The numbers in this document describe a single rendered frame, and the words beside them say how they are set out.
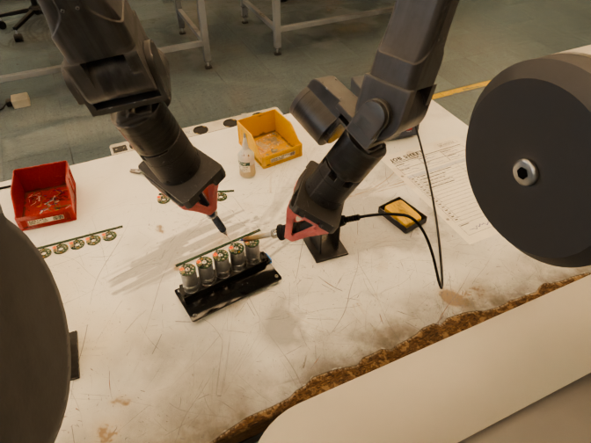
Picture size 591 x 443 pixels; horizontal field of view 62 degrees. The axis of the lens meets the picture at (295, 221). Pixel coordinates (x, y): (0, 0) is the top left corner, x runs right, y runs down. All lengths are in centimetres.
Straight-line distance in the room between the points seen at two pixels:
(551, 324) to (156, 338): 57
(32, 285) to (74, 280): 73
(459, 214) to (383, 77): 49
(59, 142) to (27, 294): 260
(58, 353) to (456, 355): 23
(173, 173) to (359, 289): 38
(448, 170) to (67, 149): 201
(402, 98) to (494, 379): 31
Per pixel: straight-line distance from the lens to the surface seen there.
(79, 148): 268
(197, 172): 60
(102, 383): 77
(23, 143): 284
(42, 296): 18
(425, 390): 31
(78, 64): 49
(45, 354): 18
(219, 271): 80
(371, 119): 55
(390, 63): 55
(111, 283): 88
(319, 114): 61
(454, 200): 102
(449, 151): 116
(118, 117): 55
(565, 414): 21
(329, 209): 65
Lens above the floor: 138
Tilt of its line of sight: 42 degrees down
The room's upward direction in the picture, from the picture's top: straight up
